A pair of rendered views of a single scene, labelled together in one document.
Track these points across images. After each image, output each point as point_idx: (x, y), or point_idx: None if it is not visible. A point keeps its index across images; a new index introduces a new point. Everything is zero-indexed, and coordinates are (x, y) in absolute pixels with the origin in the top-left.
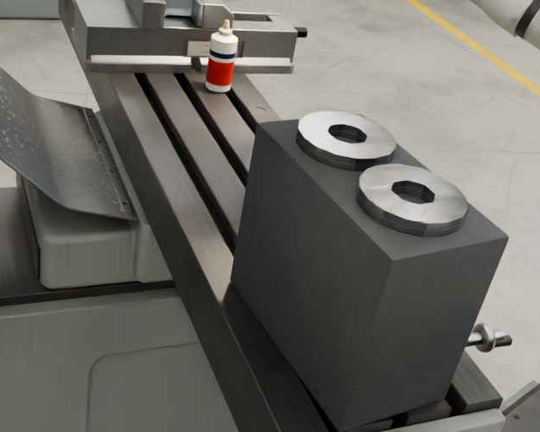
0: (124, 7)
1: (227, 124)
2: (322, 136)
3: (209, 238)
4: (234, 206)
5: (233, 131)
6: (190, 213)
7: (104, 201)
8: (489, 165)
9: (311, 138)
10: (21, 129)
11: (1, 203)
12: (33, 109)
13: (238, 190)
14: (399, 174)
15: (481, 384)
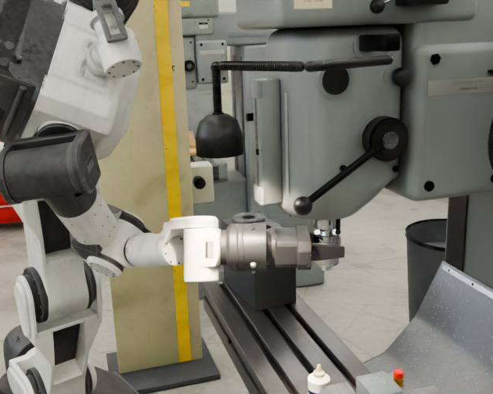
0: None
1: (306, 379)
2: (273, 225)
3: (307, 314)
4: (296, 328)
5: (301, 374)
6: (317, 323)
7: (369, 370)
8: None
9: (277, 224)
10: (433, 365)
11: None
12: None
13: (295, 336)
14: (250, 220)
15: (208, 284)
